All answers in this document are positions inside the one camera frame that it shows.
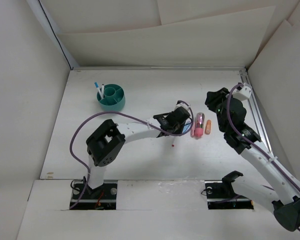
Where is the aluminium rail right side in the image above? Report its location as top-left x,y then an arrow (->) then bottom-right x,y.
239,68 -> 273,153

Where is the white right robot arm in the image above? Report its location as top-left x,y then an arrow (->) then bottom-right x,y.
205,83 -> 300,232

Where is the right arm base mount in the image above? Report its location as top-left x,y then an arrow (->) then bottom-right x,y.
201,180 -> 254,210

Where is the blue highlighter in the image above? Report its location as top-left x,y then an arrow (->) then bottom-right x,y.
182,122 -> 192,134

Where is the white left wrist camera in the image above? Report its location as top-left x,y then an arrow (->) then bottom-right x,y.
174,100 -> 191,112

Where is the pink capped clear tube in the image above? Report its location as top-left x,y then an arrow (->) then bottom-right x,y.
194,112 -> 205,139

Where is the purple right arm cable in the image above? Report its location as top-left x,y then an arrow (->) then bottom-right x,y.
226,83 -> 300,237

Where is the pink highlighter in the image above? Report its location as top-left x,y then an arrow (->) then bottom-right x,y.
190,124 -> 196,138

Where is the purple capped white marker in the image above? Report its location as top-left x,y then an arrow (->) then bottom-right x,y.
101,84 -> 105,99

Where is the orange highlighter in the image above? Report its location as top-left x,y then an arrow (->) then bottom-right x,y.
204,119 -> 212,135

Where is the teal round desk organizer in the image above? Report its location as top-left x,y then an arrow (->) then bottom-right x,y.
96,84 -> 126,112

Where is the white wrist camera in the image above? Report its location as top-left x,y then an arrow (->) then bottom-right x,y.
232,83 -> 253,102
174,100 -> 191,112

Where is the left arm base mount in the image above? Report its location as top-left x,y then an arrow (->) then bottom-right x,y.
69,180 -> 118,211

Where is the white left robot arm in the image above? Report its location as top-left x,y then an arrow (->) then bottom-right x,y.
84,105 -> 194,199

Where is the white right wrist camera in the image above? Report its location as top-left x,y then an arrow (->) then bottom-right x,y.
232,83 -> 253,102

